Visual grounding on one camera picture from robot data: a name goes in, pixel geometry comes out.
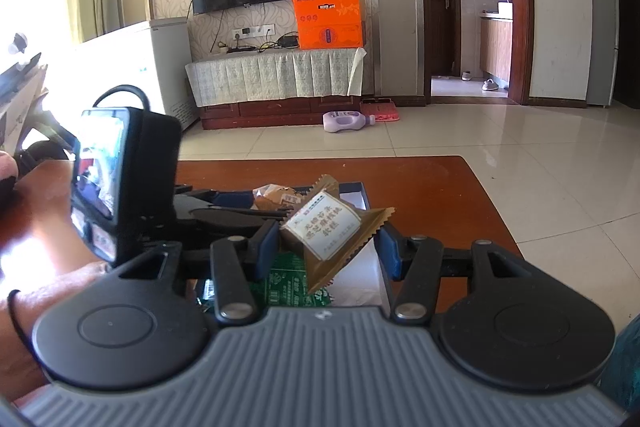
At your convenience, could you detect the parked electric scooter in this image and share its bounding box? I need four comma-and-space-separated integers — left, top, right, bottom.
0, 33, 78, 170

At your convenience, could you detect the dark wooden television cabinet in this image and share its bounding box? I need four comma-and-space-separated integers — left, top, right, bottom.
199, 94, 377, 131

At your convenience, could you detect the green striped snack packet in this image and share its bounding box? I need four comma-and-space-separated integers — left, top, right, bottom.
249, 252, 332, 309

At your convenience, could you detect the orange gift box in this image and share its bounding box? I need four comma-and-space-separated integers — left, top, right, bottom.
291, 0, 366, 50

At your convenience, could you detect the grey refrigerator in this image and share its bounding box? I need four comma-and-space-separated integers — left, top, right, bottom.
586, 0, 622, 108

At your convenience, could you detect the white chest freezer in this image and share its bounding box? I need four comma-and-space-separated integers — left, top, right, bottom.
79, 19, 202, 134

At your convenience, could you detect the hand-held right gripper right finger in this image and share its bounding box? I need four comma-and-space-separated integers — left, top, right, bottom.
374, 227, 526, 327

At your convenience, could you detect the pale patterned cabinet cloth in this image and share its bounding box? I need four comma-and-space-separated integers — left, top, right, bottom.
184, 48, 369, 108

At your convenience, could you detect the person's left hand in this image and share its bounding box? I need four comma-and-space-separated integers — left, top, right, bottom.
0, 161, 113, 303

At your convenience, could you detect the black cable loop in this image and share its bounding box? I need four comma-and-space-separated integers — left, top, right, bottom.
92, 84, 152, 114

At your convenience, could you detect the teal cloth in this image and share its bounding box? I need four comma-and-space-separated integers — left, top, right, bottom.
597, 323, 640, 414

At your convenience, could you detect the wooden kitchen cabinet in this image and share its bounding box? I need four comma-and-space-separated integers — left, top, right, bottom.
479, 13, 514, 84

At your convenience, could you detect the blue cardboard box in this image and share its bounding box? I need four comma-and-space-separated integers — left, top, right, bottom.
174, 179, 388, 309

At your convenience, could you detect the person's left forearm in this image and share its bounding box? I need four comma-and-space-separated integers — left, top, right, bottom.
0, 291, 57, 409

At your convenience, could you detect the white wall socket panel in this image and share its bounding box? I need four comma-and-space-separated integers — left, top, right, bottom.
231, 24, 276, 39

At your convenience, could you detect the purple detergent bottle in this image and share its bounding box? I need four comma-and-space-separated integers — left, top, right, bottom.
322, 110, 378, 133

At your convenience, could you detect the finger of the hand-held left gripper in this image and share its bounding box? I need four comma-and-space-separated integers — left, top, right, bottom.
174, 186, 282, 221

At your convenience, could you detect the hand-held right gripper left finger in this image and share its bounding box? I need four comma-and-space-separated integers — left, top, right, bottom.
117, 221, 280, 327

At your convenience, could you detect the black wrist band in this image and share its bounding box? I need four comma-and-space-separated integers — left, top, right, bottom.
7, 289, 42, 369

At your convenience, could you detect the brown paper pastry packet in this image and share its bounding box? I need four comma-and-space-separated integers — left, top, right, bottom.
251, 174, 342, 214

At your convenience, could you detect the gold pastry packet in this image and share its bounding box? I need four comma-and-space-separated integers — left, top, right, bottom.
278, 188, 397, 296

